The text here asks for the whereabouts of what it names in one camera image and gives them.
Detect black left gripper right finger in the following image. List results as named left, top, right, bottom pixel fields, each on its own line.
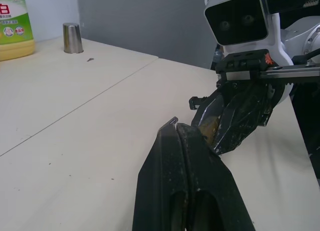
left=176, top=124, right=256, bottom=231

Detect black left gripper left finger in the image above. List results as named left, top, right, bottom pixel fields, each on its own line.
left=133, top=117, right=189, bottom=231

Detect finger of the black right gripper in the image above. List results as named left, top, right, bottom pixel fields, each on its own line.
left=213, top=83, right=275, bottom=156
left=188, top=89, right=226, bottom=128

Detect stainless steel cup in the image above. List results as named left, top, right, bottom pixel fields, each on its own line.
left=62, top=22, right=84, bottom=54

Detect yellow detergent bottle green label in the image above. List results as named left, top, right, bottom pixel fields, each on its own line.
left=0, top=0, right=36, bottom=62

